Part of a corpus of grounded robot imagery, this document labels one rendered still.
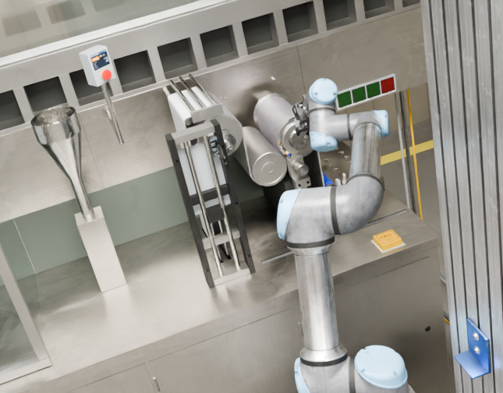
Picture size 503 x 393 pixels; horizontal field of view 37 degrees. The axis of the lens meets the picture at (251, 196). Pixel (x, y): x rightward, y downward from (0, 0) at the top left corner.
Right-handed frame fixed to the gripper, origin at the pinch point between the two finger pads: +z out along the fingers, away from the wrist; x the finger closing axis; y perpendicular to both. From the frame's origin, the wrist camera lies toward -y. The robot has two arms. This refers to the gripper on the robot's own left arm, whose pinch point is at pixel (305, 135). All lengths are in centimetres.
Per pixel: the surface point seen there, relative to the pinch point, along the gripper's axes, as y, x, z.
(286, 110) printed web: 12.1, 0.6, 7.8
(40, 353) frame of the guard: -36, 99, 5
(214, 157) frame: 0.2, 31.5, -8.4
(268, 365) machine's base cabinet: -64, 34, 24
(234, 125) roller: 9.6, 21.2, -2.4
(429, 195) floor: -12, -109, 183
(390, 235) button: -38.8, -16.2, 7.6
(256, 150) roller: 2.6, 14.7, 8.9
